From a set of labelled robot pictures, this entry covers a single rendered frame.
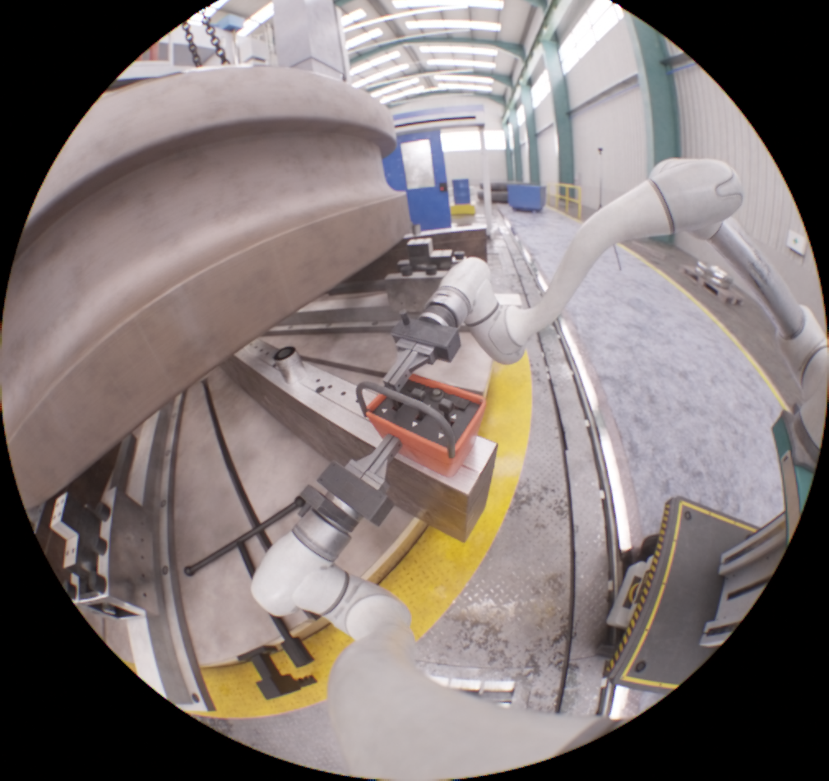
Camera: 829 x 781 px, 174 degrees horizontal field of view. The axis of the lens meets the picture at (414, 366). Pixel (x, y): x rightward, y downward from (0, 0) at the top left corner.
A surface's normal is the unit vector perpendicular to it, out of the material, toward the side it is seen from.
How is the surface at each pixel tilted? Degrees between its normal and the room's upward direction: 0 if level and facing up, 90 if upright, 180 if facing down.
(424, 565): 0
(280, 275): 90
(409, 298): 90
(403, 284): 90
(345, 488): 7
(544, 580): 0
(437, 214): 90
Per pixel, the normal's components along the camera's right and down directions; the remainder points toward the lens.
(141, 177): 0.79, 0.29
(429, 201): -0.21, 0.63
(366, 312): -0.24, 0.35
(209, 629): -0.13, -0.78
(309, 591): 0.51, -0.29
